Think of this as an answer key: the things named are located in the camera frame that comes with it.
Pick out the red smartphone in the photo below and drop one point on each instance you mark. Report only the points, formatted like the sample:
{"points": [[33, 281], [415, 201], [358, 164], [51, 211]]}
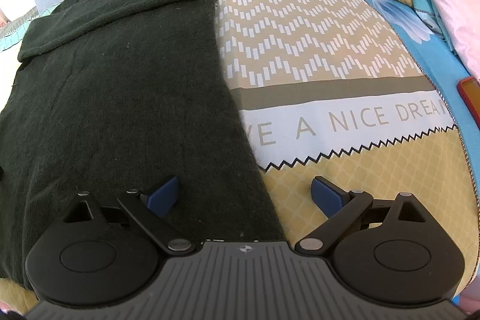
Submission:
{"points": [[469, 90]]}

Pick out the blue floral blanket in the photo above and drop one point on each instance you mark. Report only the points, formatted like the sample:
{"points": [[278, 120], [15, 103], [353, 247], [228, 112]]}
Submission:
{"points": [[440, 65]]}

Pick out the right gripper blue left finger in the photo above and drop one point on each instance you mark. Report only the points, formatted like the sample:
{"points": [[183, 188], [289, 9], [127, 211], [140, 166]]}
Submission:
{"points": [[163, 196]]}

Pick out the dark green knit sweater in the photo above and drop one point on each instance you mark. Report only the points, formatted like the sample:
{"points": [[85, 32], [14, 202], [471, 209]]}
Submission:
{"points": [[112, 95]]}

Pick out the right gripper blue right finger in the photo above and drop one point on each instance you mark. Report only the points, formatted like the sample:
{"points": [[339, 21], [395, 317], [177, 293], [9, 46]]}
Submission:
{"points": [[328, 197]]}

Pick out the patterned bed sheet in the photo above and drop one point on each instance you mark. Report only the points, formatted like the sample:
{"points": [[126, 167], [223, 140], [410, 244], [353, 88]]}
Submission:
{"points": [[323, 88]]}

